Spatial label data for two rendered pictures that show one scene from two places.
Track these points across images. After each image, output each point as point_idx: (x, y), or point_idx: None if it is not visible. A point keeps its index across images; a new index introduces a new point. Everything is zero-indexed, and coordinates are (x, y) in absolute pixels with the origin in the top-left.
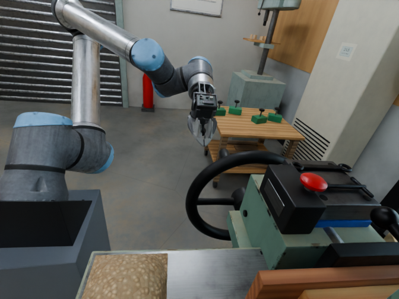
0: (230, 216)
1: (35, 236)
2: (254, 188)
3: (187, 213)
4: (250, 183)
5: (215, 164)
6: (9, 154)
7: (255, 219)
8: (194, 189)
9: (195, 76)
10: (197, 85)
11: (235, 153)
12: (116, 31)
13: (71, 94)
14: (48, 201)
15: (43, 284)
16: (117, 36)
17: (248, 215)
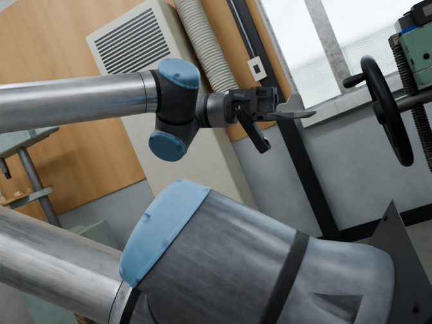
0: (424, 71)
1: None
2: (416, 32)
3: (403, 126)
4: (408, 38)
5: (374, 65)
6: (260, 249)
7: None
8: (389, 91)
9: (211, 95)
10: (227, 98)
11: (364, 58)
12: (100, 76)
13: (29, 260)
14: (391, 209)
15: None
16: (111, 78)
17: (429, 52)
